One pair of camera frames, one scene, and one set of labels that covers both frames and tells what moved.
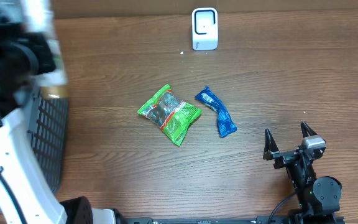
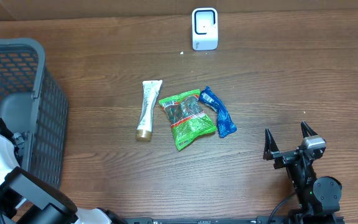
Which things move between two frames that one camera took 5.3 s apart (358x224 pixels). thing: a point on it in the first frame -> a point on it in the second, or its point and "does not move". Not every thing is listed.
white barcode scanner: [204, 28] does not move
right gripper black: [283, 157] does not move
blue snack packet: [225, 124] does not move
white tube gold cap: [38, 15] -> [150, 90]
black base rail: [260, 219] does not move
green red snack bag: [173, 115] -> [188, 117]
